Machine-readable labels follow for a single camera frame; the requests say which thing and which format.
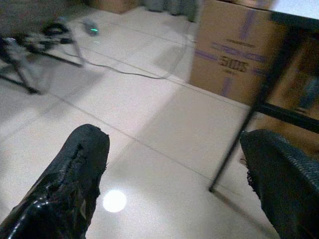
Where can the grey device with green light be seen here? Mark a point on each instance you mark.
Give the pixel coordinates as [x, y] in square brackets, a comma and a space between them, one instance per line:
[91, 27]

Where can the grey curtain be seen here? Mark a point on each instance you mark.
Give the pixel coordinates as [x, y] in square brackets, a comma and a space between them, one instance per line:
[172, 7]

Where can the small brown cardboard box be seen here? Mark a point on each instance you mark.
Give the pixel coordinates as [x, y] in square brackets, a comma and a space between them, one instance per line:
[115, 5]

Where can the brown cardboard box purple print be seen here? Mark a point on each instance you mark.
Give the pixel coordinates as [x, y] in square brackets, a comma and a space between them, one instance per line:
[231, 49]

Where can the black metal folding stand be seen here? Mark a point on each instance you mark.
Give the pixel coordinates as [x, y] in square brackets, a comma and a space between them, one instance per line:
[32, 54]

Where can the black metal frame table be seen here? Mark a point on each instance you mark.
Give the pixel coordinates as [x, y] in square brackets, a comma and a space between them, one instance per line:
[279, 74]

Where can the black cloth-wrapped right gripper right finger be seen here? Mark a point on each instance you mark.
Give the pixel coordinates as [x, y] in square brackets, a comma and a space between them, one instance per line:
[281, 179]

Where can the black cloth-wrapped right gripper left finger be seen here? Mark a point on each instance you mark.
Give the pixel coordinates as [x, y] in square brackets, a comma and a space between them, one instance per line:
[64, 179]

